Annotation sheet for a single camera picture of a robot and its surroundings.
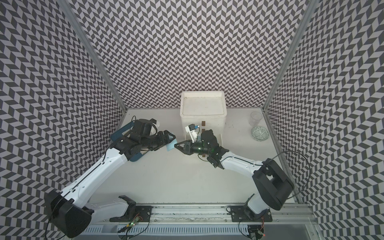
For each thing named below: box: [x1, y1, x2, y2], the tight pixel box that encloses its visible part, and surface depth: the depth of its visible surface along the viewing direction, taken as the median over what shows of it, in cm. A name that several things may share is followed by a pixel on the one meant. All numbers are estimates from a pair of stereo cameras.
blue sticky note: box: [166, 138, 178, 152], surface depth 75 cm
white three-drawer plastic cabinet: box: [180, 91, 227, 146], surface depth 88 cm
